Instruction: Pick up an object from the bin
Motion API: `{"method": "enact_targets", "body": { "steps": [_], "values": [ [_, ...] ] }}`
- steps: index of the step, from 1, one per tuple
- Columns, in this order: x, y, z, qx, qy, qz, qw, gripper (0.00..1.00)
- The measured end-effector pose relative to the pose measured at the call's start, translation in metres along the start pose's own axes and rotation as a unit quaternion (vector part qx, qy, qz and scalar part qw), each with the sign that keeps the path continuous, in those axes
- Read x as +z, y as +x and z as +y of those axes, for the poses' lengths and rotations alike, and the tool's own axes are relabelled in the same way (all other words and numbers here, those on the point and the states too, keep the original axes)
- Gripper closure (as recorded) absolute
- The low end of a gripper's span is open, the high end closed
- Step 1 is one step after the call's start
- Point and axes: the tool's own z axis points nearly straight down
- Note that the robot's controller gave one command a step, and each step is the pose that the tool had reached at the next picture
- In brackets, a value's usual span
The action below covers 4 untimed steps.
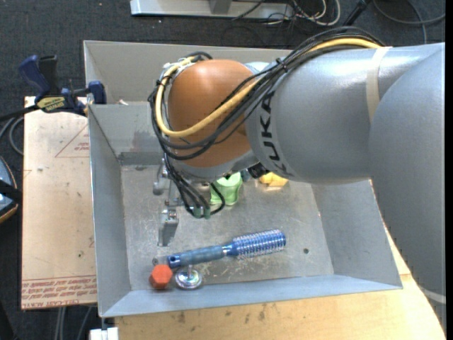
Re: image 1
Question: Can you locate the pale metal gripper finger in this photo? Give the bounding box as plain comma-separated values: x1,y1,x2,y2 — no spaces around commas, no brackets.
152,164,170,197
156,209,180,248

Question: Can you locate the orange-red hexagonal block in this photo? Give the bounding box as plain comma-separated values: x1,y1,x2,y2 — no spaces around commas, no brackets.
148,263,175,291

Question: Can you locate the light green plastic bottle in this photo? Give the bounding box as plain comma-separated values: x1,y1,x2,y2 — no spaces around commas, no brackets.
210,171,245,207

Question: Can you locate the silver metal disc with stem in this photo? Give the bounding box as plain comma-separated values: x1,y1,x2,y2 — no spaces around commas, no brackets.
174,264,204,291

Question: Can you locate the blue round hairbrush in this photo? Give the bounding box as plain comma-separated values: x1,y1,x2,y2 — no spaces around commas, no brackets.
166,229,287,270

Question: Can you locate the yellow toy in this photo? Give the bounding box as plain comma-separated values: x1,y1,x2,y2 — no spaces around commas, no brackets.
259,173,289,188

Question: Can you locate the grey metal bin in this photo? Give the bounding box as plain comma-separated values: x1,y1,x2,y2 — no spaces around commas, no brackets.
83,40,404,319

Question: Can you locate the brown cardboard board red print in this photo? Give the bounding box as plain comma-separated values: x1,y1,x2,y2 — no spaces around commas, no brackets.
21,96,98,311

